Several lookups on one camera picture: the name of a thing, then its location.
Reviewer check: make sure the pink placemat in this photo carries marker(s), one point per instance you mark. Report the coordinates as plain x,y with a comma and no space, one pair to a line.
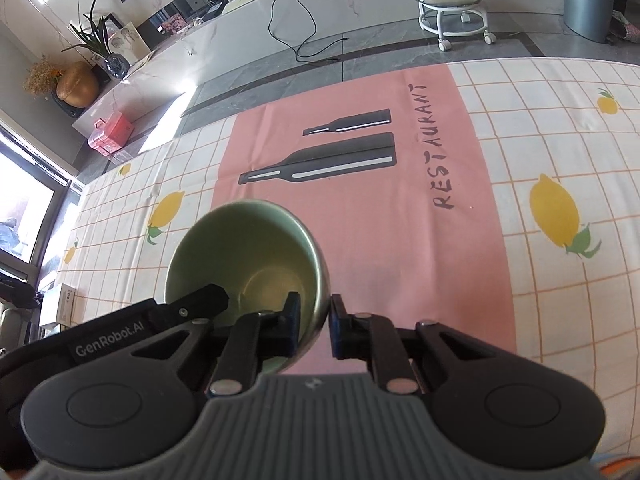
400,260

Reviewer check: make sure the white picture card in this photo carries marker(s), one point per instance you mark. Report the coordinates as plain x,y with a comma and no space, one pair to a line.
127,40

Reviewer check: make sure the golden vase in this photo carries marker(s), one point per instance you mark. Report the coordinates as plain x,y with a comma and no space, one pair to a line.
77,85

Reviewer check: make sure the white flat box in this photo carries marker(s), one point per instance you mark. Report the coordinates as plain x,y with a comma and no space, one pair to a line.
66,305

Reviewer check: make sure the plant in blue vase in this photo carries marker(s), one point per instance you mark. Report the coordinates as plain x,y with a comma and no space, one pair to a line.
116,66

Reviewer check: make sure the green bowl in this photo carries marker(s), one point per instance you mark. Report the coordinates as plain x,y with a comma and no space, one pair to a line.
225,245

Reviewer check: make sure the pink floral box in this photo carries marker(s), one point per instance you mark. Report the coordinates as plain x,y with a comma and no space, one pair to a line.
175,22

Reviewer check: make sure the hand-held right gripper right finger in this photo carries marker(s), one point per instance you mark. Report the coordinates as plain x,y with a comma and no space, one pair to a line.
338,325

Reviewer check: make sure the lemon print tablecloth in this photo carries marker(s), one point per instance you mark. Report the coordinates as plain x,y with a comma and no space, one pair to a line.
550,135

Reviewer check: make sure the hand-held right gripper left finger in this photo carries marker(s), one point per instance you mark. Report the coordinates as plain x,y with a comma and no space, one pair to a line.
293,321

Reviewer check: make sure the dried flowers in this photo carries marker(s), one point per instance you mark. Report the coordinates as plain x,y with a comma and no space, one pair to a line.
42,75

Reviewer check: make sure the pink storage box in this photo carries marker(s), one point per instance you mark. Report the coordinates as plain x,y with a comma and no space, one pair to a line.
117,132

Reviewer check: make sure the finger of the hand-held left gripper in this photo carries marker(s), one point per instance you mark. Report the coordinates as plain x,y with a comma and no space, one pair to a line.
200,301

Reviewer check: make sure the grey bin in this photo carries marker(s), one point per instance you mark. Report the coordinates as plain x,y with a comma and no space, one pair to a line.
590,0

